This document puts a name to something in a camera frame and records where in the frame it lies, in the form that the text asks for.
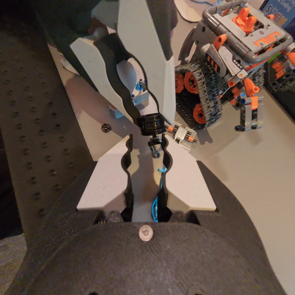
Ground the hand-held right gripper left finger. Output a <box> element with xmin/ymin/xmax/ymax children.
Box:
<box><xmin>76</xmin><ymin>135</ymin><xmax>134</xmax><ymax>212</ymax></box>

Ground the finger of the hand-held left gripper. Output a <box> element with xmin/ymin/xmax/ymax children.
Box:
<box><xmin>70</xmin><ymin>36</ymin><xmax>143</xmax><ymax>121</ymax></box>
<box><xmin>115</xmin><ymin>0</ymin><xmax>176</xmax><ymax>126</ymax></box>

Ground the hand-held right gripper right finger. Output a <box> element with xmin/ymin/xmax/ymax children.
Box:
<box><xmin>159</xmin><ymin>136</ymin><xmax>217</xmax><ymax>212</ymax></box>

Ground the blue plastic separator tool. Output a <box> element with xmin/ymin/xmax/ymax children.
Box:
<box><xmin>151</xmin><ymin>167</ymin><xmax>167</xmax><ymax>222</ymax></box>

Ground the grey building brick block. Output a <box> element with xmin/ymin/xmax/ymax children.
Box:
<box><xmin>132</xmin><ymin>79</ymin><xmax>155</xmax><ymax>109</ymax></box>

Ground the small black wheel assembly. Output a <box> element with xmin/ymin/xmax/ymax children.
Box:
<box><xmin>137</xmin><ymin>113</ymin><xmax>165</xmax><ymax>159</ymax></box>

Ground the small grey orange connector assembly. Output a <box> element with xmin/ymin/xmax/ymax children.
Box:
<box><xmin>166</xmin><ymin>124</ymin><xmax>199</xmax><ymax>155</ymax></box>

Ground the white flat sheet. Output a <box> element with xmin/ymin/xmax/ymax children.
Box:
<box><xmin>174</xmin><ymin>0</ymin><xmax>217</xmax><ymax>22</ymax></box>

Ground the black perforated board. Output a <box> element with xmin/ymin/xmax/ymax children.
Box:
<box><xmin>0</xmin><ymin>32</ymin><xmax>99</xmax><ymax>240</ymax></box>

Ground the grey orange tracked toy robot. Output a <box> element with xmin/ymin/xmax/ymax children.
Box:
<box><xmin>174</xmin><ymin>0</ymin><xmax>295</xmax><ymax>132</ymax></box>

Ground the blue cardboard box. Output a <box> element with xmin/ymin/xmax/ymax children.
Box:
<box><xmin>261</xmin><ymin>0</ymin><xmax>295</xmax><ymax>116</ymax></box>

